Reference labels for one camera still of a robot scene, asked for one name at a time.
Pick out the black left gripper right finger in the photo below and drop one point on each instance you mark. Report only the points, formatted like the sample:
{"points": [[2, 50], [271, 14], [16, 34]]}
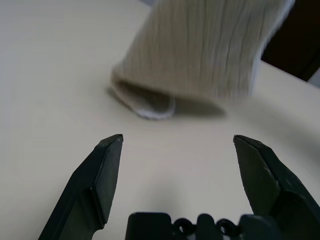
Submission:
{"points": [[272, 185]]}

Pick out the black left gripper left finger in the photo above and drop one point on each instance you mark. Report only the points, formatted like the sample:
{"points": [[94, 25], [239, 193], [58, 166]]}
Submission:
{"points": [[85, 190]]}

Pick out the beige towel with white trim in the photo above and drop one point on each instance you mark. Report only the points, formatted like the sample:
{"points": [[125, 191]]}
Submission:
{"points": [[195, 50]]}

